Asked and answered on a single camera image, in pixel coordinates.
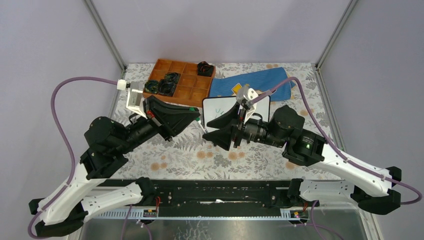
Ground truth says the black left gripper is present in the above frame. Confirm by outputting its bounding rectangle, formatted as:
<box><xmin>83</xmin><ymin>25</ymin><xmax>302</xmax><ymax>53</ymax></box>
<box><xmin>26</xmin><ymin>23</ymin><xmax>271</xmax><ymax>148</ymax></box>
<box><xmin>117</xmin><ymin>94</ymin><xmax>202</xmax><ymax>154</ymax></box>

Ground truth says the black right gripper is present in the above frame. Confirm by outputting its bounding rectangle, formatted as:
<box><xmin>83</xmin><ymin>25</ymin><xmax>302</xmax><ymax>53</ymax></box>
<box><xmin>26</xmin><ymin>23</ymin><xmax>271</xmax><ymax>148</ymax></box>
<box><xmin>202</xmin><ymin>100</ymin><xmax>286</xmax><ymax>151</ymax></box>

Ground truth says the black framed whiteboard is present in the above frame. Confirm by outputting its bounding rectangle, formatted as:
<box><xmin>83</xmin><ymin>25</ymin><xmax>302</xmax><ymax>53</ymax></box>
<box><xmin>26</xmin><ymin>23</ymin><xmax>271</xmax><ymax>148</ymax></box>
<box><xmin>202</xmin><ymin>96</ymin><xmax>270</xmax><ymax>132</ymax></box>

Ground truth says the white whiteboard marker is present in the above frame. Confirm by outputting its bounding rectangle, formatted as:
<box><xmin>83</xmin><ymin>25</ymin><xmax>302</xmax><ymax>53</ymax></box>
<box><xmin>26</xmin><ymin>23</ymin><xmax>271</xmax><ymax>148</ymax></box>
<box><xmin>197</xmin><ymin>120</ymin><xmax>204</xmax><ymax>128</ymax></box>

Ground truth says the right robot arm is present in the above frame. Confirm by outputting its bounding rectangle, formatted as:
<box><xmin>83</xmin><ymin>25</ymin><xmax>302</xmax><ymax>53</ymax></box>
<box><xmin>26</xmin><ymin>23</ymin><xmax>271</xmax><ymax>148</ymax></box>
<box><xmin>203</xmin><ymin>104</ymin><xmax>402</xmax><ymax>215</ymax></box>

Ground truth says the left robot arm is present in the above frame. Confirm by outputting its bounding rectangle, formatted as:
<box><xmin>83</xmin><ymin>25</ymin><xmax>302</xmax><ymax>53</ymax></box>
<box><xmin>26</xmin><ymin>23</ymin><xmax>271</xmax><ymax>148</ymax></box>
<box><xmin>28</xmin><ymin>96</ymin><xmax>200</xmax><ymax>239</ymax></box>

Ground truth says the wooden compartment tray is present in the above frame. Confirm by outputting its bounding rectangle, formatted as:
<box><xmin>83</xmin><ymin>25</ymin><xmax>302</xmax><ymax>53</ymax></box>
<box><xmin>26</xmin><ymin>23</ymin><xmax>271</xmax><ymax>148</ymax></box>
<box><xmin>142</xmin><ymin>58</ymin><xmax>216</xmax><ymax>108</ymax></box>

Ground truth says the floral tablecloth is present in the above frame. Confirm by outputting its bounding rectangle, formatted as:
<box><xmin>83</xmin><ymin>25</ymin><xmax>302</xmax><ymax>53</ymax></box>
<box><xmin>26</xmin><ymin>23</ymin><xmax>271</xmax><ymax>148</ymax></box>
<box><xmin>111</xmin><ymin>63</ymin><xmax>340</xmax><ymax>180</ymax></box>

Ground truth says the blue cartoon cloth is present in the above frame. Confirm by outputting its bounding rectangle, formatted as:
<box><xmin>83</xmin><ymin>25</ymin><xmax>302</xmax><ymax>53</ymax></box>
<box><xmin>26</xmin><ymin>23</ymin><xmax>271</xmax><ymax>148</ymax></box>
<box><xmin>209</xmin><ymin>67</ymin><xmax>289</xmax><ymax>97</ymax></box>

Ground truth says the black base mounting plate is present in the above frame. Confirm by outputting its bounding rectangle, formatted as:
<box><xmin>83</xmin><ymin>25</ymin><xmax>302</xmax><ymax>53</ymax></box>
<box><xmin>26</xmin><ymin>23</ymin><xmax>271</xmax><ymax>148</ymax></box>
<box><xmin>99</xmin><ymin>178</ymin><xmax>321</xmax><ymax>218</ymax></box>

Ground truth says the black coiled cable front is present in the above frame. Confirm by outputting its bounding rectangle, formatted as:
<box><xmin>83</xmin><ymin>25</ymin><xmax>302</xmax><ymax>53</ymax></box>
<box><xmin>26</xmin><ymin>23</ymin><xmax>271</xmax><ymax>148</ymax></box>
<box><xmin>157</xmin><ymin>80</ymin><xmax>177</xmax><ymax>97</ymax></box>

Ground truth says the black coiled cable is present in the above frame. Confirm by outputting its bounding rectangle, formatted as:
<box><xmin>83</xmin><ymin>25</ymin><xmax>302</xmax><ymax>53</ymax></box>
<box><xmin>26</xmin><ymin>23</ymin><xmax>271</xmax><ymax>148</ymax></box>
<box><xmin>157</xmin><ymin>80</ymin><xmax>177</xmax><ymax>97</ymax></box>
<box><xmin>197</xmin><ymin>61</ymin><xmax>215</xmax><ymax>78</ymax></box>
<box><xmin>164</xmin><ymin>72</ymin><xmax>181</xmax><ymax>84</ymax></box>
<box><xmin>144</xmin><ymin>80</ymin><xmax>160</xmax><ymax>95</ymax></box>

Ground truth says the black coiled cable left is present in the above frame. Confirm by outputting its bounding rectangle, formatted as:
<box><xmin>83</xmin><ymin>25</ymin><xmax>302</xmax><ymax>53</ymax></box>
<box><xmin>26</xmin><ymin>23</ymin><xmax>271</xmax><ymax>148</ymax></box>
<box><xmin>144</xmin><ymin>80</ymin><xmax>160</xmax><ymax>95</ymax></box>

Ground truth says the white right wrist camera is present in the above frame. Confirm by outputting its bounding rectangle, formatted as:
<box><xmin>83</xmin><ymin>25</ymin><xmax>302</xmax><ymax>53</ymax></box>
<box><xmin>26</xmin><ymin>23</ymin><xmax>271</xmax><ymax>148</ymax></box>
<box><xmin>236</xmin><ymin>85</ymin><xmax>259</xmax><ymax>123</ymax></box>

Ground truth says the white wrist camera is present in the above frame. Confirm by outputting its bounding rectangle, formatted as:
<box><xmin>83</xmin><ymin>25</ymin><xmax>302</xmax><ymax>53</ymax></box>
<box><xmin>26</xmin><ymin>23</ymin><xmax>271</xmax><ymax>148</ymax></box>
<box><xmin>236</xmin><ymin>85</ymin><xmax>259</xmax><ymax>123</ymax></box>
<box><xmin>116</xmin><ymin>79</ymin><xmax>147</xmax><ymax>119</ymax></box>

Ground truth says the black coiled cable middle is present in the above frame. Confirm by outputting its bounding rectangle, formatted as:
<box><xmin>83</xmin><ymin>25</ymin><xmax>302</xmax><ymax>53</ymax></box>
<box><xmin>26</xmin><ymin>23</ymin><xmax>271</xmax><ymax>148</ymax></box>
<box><xmin>164</xmin><ymin>72</ymin><xmax>181</xmax><ymax>84</ymax></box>

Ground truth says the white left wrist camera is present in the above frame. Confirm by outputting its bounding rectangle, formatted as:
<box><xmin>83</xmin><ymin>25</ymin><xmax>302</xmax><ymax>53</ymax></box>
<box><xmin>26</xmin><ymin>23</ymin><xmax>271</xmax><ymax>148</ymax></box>
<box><xmin>116</xmin><ymin>79</ymin><xmax>147</xmax><ymax>119</ymax></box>

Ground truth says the black coiled cable far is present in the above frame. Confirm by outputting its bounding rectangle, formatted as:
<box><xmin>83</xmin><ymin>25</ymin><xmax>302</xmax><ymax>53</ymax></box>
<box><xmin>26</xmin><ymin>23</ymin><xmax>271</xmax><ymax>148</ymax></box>
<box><xmin>197</xmin><ymin>61</ymin><xmax>215</xmax><ymax>78</ymax></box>

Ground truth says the slotted cable duct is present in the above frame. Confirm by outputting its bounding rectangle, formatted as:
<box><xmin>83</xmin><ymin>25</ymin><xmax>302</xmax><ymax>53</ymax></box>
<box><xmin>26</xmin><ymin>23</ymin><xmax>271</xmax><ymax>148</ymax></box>
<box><xmin>96</xmin><ymin>207</ymin><xmax>309</xmax><ymax>222</ymax></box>

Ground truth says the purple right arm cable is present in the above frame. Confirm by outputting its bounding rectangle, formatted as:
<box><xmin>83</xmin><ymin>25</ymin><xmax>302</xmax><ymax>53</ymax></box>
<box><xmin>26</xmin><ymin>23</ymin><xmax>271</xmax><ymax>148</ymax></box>
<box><xmin>251</xmin><ymin>76</ymin><xmax>424</xmax><ymax>206</ymax></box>

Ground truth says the left aluminium frame post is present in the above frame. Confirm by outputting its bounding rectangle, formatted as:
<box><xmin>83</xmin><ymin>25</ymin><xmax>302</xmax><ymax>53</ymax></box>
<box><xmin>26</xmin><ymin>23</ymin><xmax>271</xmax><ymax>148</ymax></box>
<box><xmin>82</xmin><ymin>0</ymin><xmax>127</xmax><ymax>72</ymax></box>

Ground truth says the aluminium frame post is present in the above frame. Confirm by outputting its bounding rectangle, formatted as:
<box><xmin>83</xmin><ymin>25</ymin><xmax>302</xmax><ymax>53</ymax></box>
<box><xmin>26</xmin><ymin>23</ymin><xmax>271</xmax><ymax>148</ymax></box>
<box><xmin>315</xmin><ymin>0</ymin><xmax>359</xmax><ymax>70</ymax></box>
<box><xmin>82</xmin><ymin>0</ymin><xmax>127</xmax><ymax>72</ymax></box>

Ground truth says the right aluminium frame post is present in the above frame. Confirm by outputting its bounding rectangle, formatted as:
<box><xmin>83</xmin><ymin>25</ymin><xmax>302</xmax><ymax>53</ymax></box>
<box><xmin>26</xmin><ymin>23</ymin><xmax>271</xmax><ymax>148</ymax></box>
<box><xmin>315</xmin><ymin>0</ymin><xmax>359</xmax><ymax>70</ymax></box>

